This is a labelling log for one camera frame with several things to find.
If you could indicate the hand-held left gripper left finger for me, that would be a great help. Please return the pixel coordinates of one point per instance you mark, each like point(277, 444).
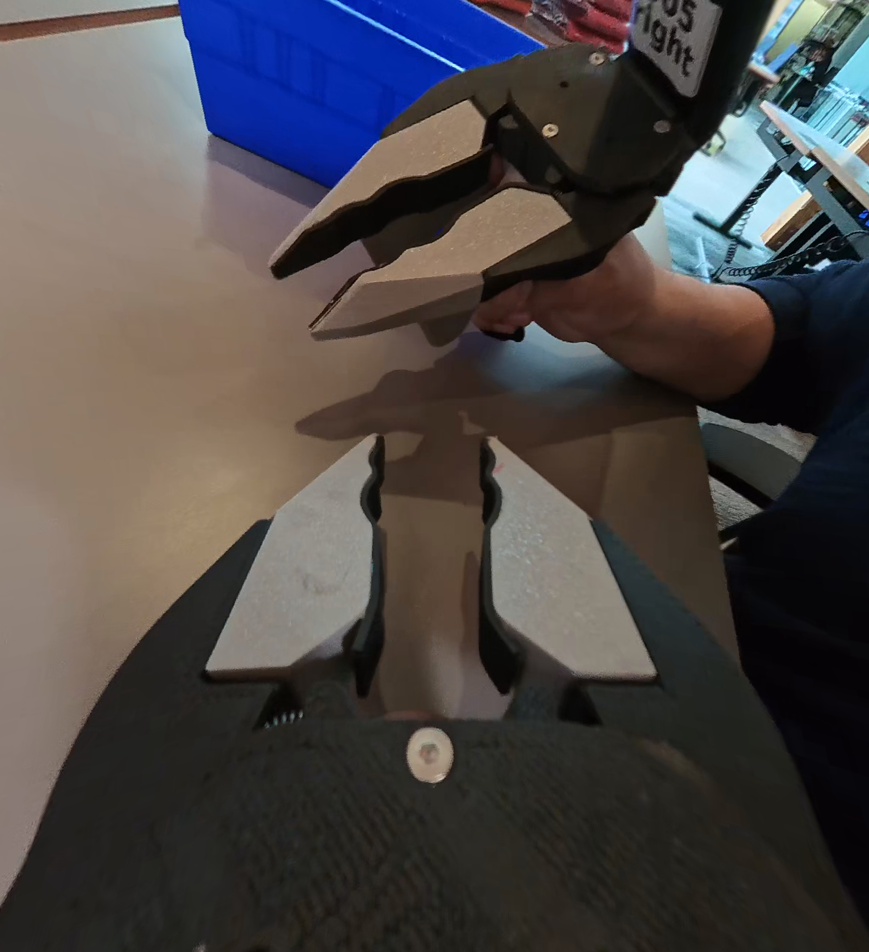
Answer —
point(293, 587)

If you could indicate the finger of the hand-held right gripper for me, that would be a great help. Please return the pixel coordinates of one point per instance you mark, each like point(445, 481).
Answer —
point(419, 141)
point(479, 238)

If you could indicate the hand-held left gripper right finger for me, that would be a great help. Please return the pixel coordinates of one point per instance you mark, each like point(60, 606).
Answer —
point(564, 587)

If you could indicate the blue plastic bin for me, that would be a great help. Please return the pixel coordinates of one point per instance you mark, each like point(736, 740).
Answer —
point(293, 82)

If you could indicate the person's right forearm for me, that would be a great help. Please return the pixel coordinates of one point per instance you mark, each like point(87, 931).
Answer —
point(813, 335)

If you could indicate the person's right hand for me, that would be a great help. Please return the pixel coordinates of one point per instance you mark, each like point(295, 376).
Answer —
point(583, 305)

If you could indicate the stack of folded cloths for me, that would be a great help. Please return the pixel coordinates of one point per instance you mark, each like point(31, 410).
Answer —
point(583, 18)

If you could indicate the person's black office chair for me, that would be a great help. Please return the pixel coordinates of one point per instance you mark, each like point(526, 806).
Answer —
point(754, 461)

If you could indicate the wooden desk black frame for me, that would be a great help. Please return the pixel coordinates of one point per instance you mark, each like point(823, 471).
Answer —
point(836, 171)

